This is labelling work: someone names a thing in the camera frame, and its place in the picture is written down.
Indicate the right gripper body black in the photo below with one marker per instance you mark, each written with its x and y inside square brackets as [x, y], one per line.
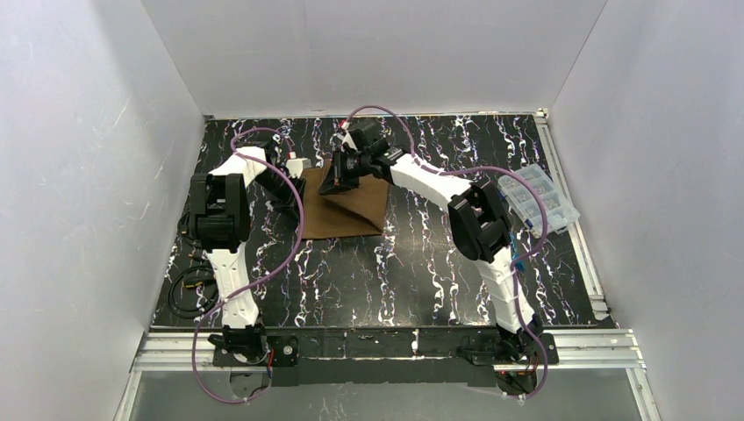
[342, 169]

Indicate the brown woven cloth napkin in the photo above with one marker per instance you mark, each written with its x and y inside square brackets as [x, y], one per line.
[354, 213]

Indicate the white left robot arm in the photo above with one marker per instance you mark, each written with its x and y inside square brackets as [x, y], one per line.
[220, 222]

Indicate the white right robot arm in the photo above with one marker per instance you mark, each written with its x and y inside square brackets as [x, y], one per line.
[479, 224]

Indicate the aluminium side rail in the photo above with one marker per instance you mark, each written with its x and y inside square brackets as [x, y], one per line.
[587, 266]

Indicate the blue handled utensil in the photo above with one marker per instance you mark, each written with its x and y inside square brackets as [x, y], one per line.
[518, 264]

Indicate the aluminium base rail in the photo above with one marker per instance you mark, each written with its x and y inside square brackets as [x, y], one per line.
[296, 356]

